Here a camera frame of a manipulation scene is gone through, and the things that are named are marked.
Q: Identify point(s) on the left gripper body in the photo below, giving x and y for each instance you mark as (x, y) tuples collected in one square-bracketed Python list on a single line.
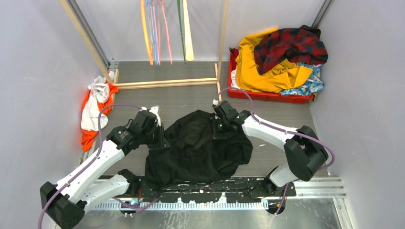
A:
[(152, 138)]

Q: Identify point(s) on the red plastic bin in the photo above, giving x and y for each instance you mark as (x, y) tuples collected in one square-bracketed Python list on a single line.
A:
[(269, 97)]

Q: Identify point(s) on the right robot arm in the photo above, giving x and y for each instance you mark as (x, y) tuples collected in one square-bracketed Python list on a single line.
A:
[(304, 153)]

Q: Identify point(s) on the blue hanger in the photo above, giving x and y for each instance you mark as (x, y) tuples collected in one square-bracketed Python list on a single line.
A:
[(152, 28)]

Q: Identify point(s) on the white and orange clothes pile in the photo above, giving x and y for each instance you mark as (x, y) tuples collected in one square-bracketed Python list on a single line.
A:
[(99, 96)]

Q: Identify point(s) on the aluminium frame post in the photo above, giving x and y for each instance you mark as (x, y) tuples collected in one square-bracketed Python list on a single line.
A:
[(88, 32)]

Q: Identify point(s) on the black pleated skirt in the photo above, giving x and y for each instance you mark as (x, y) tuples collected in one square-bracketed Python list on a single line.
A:
[(194, 154)]

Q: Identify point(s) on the green hanger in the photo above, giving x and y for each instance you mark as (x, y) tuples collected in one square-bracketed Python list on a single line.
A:
[(181, 29)]

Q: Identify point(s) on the orange hanger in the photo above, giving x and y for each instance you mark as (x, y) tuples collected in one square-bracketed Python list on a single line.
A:
[(145, 31)]

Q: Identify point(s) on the blue patterned garment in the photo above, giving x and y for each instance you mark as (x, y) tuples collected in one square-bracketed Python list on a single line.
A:
[(311, 86)]

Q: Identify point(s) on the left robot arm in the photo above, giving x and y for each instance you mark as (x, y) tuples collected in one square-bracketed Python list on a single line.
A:
[(68, 200)]

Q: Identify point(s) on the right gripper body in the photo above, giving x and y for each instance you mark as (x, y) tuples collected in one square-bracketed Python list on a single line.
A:
[(220, 128)]

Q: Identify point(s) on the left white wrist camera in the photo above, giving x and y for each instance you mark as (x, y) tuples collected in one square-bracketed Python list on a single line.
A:
[(156, 111)]

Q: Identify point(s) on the red plaid shirt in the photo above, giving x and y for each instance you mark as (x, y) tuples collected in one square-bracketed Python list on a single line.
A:
[(301, 44)]

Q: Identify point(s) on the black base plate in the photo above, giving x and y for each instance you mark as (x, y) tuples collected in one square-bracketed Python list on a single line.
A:
[(232, 190)]

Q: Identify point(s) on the yellow garment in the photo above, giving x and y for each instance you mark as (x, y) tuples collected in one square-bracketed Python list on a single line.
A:
[(285, 75)]

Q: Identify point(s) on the cream wooden hanger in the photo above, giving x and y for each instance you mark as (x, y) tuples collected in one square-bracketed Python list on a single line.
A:
[(189, 54)]

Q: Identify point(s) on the wooden clothes rack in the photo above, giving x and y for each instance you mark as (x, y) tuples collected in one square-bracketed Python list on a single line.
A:
[(153, 84)]

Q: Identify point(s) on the pink hanger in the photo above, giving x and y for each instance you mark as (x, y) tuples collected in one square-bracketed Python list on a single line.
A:
[(161, 27)]

